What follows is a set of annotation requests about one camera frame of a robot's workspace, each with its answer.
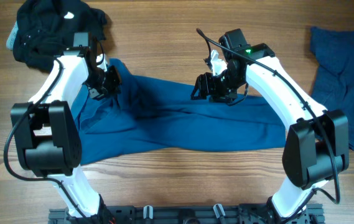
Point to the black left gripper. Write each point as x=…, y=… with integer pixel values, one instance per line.
x=112, y=89

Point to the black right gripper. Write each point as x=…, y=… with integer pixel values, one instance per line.
x=204, y=82

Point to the teal blue polo shirt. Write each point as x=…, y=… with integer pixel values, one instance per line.
x=152, y=114

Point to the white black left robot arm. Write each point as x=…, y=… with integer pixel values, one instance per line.
x=44, y=144

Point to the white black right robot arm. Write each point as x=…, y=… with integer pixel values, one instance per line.
x=316, y=148

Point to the black crumpled garment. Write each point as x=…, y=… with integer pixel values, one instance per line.
x=47, y=27

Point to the dark navy shirt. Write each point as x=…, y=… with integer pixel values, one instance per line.
x=334, y=82

